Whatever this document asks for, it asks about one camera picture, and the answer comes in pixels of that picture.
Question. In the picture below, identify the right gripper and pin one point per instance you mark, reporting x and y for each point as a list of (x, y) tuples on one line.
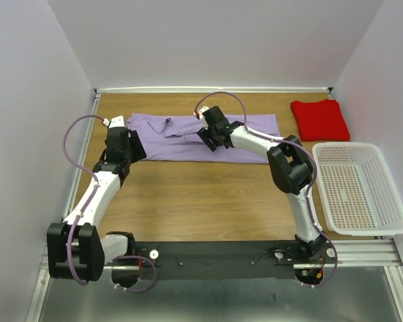
[(204, 134)]

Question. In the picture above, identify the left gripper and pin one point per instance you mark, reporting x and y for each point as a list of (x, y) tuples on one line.
[(135, 141)]

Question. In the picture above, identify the purple t-shirt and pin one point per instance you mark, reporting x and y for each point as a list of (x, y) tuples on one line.
[(175, 138)]

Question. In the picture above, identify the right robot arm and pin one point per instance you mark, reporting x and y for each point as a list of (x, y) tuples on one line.
[(293, 171)]

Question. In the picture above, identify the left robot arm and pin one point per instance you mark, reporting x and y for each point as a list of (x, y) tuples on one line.
[(75, 249)]

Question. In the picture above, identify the folded red t-shirt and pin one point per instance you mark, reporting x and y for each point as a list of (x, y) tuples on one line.
[(320, 121)]

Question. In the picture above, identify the white plastic basket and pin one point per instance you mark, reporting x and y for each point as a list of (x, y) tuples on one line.
[(357, 192)]

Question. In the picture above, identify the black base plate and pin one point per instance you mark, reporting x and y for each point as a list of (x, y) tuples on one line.
[(209, 260)]

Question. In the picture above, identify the aluminium frame rail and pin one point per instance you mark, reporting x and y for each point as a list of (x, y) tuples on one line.
[(367, 253)]

